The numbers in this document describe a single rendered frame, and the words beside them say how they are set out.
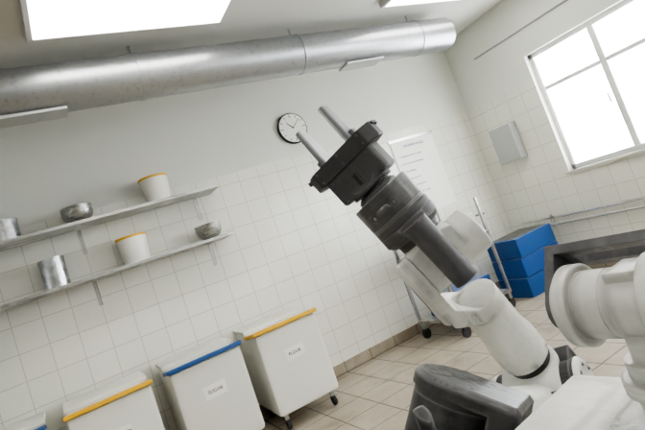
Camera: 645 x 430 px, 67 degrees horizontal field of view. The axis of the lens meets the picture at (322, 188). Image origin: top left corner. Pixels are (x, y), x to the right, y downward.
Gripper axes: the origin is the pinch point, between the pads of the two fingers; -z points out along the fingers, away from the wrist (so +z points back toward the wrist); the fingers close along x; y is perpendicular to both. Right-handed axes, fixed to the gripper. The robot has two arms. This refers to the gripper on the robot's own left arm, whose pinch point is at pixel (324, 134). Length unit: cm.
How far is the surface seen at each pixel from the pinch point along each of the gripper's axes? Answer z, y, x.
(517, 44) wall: -16, -519, 67
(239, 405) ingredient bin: 46, -210, -247
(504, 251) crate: 131, -453, -85
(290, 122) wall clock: -111, -389, -136
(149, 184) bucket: -127, -254, -213
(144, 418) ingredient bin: 8, -166, -272
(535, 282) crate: 170, -444, -82
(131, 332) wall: -50, -223, -295
